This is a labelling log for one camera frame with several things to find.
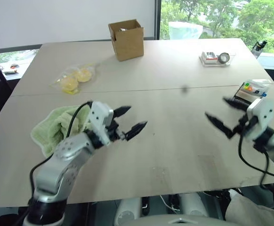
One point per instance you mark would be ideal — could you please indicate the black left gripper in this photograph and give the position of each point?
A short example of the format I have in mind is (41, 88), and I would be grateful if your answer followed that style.
(114, 131)

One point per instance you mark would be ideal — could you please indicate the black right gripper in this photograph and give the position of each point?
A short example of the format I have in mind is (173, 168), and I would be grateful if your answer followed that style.
(246, 124)

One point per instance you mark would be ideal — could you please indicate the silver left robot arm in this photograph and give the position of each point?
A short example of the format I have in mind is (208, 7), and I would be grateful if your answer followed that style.
(57, 169)

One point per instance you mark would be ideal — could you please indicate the clear plastic tray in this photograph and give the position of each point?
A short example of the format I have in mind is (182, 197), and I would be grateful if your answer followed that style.
(208, 63)

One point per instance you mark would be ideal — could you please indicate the grey tape roll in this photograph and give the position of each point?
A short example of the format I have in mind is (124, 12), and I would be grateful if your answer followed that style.
(224, 58)

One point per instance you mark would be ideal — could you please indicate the red and white small box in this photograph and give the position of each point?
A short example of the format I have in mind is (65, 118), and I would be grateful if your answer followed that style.
(211, 56)

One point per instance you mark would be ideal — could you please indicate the clear plastic bag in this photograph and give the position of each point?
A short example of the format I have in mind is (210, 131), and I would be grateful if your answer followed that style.
(94, 68)

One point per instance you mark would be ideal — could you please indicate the round yellow cake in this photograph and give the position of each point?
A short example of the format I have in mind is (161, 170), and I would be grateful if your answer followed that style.
(68, 83)
(84, 75)

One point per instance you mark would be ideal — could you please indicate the black device on stand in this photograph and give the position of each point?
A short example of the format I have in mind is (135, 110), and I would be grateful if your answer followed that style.
(259, 46)

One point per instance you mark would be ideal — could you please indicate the brown cardboard box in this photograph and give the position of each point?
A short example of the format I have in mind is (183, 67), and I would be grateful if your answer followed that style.
(127, 42)

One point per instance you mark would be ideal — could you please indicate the light green towel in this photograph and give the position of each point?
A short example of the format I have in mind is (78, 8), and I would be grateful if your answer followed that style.
(47, 127)

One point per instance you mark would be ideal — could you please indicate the white robot leg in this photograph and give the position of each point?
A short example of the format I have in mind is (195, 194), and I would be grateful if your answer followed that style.
(127, 209)
(193, 203)

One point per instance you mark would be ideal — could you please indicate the translucent plastic bag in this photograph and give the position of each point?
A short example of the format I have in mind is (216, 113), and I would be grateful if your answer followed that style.
(185, 29)

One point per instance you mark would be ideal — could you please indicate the beige fabric cover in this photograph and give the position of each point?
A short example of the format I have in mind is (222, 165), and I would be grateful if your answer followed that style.
(254, 209)

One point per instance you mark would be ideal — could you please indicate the grey robot torso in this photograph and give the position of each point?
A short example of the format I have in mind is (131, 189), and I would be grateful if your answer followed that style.
(174, 221)

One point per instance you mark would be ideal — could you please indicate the small items on windowsill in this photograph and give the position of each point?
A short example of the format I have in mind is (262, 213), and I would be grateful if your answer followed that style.
(11, 70)

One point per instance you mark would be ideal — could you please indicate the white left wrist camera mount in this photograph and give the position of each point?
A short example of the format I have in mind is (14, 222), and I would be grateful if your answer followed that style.
(99, 117)

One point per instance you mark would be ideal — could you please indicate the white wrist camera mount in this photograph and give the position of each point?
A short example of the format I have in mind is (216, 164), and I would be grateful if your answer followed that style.
(99, 117)
(261, 113)

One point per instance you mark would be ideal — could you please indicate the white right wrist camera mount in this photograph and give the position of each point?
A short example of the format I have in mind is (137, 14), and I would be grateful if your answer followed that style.
(261, 113)

